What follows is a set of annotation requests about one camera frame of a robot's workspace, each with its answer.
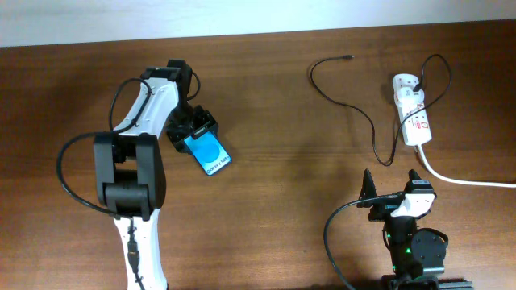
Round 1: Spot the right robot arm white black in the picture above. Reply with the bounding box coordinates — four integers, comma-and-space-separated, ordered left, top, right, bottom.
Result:
358, 169, 448, 284

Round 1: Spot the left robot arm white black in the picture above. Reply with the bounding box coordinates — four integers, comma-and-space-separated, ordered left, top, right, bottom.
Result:
94, 59, 231, 289

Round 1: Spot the blue Galaxy smartphone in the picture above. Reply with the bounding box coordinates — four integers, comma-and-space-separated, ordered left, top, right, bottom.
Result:
185, 131, 231, 176

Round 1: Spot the black charger cable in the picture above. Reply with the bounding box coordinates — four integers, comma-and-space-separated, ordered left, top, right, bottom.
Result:
309, 53, 453, 168

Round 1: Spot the white power strip cord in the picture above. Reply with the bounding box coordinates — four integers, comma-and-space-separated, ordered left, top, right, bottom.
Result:
414, 143, 516, 189

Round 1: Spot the white charger adapter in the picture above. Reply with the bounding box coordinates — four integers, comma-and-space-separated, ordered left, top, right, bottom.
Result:
394, 87, 425, 107

